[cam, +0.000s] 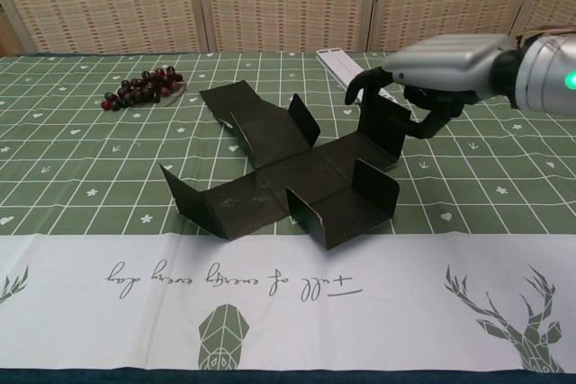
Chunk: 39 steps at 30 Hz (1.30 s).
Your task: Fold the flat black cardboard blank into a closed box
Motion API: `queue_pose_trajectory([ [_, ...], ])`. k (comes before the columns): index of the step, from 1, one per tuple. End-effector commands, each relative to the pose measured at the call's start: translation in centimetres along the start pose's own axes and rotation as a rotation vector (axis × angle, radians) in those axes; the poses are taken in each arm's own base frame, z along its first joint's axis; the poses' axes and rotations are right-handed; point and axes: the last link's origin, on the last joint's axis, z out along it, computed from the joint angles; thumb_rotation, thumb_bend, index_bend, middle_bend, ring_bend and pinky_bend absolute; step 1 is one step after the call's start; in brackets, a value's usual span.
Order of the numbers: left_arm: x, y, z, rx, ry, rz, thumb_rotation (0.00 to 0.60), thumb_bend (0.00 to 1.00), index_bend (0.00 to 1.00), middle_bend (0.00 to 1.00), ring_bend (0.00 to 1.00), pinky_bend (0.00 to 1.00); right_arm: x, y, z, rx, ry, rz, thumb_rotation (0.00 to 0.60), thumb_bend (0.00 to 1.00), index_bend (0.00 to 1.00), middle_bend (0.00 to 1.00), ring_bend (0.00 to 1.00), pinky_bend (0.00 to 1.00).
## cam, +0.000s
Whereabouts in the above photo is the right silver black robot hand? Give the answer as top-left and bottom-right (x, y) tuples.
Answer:
(344, 33), (523, 140)

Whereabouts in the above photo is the black foldable cardboard box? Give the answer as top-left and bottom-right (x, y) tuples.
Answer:
(158, 81), (413, 252)

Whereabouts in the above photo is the white folding laptop stand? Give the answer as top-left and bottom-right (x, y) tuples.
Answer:
(315, 48), (397, 109)

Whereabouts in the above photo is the dark red grape bunch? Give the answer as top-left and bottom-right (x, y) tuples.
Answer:
(100, 67), (185, 112)

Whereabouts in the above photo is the green checked tablecloth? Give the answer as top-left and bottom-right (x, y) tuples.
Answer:
(0, 49), (576, 376)

